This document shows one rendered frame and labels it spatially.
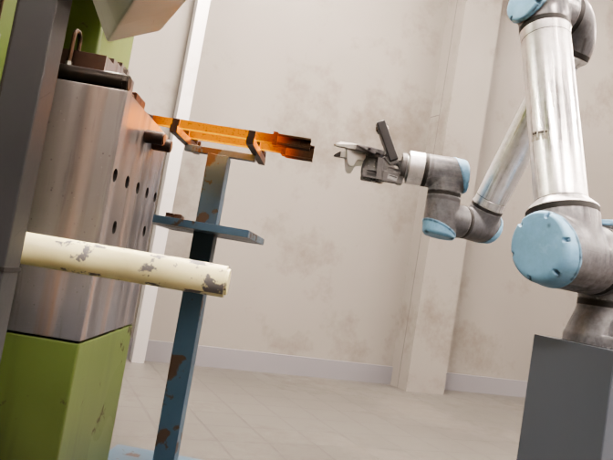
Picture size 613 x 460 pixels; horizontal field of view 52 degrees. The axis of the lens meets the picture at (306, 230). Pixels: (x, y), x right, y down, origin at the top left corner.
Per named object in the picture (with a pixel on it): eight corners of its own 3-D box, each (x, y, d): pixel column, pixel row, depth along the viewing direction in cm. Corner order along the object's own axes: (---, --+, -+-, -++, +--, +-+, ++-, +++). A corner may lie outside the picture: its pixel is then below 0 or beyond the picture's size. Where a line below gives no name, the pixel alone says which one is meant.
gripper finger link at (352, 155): (338, 162, 161) (366, 170, 166) (342, 139, 161) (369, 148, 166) (331, 162, 163) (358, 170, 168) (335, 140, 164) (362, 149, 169)
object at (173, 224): (263, 245, 202) (264, 239, 202) (247, 237, 162) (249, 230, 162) (172, 230, 203) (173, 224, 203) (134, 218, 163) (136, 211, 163)
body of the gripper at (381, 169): (358, 175, 166) (404, 182, 166) (364, 143, 167) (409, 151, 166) (358, 180, 174) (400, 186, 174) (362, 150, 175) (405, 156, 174)
